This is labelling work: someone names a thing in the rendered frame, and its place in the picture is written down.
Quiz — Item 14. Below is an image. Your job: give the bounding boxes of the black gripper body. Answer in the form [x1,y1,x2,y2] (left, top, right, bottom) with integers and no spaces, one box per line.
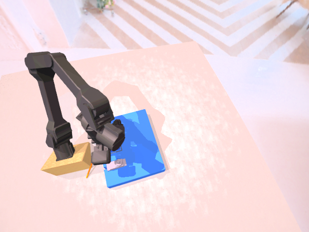
[87,113,111,165]

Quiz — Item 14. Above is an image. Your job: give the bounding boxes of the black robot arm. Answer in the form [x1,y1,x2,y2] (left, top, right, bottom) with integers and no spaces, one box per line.
[25,51,125,161]

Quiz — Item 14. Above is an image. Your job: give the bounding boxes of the blue flat deck plate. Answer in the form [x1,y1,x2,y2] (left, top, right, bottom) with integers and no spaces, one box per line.
[103,109,166,188]

